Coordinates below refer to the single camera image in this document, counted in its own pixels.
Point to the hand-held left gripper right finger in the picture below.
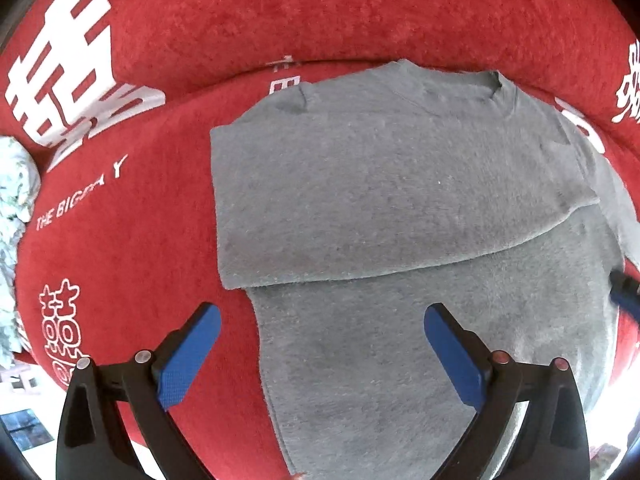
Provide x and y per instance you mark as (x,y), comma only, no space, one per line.
(455,355)

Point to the grey knit sweater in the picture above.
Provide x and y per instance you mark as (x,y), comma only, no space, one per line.
(380,185)

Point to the white green patterned cloth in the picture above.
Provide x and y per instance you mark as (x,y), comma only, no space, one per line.
(15,195)

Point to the red printed sofa cover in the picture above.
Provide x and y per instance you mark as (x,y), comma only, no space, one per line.
(150,210)

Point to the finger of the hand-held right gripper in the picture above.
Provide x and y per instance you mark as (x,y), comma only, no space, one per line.
(627,292)

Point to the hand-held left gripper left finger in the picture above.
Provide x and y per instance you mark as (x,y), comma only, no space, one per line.
(187,355)

